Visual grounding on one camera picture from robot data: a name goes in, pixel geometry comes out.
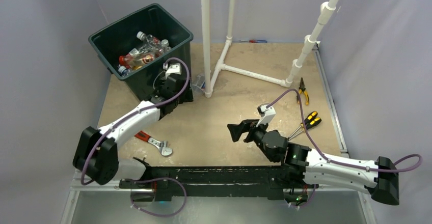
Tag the crushed clear bottle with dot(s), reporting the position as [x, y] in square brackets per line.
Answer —
[149, 43]

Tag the clear bottle white cap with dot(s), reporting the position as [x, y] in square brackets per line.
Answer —
[124, 71]

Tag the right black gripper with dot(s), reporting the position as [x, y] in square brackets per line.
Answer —
[237, 130]

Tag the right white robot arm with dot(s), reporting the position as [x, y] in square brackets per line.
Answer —
[375, 177]

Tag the dark green trash bin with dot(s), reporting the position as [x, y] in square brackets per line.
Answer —
[151, 30]

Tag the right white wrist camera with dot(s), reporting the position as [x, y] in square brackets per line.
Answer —
[266, 113]

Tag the red cap tea bottle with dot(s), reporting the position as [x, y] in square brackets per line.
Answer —
[140, 59]

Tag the yellow handle pliers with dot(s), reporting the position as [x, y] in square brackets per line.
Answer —
[302, 90]

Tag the white PVC pipe frame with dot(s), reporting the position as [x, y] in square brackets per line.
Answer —
[326, 11]

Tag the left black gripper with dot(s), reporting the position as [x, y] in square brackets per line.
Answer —
[187, 96]

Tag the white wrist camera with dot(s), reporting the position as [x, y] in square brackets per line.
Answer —
[173, 69]
[266, 113]

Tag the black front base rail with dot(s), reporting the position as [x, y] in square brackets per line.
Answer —
[267, 181]

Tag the red handle adjustable wrench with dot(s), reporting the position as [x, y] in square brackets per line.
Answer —
[162, 146]

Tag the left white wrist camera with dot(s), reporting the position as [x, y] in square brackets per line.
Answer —
[173, 69]

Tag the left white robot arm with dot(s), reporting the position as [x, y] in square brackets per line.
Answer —
[96, 156]

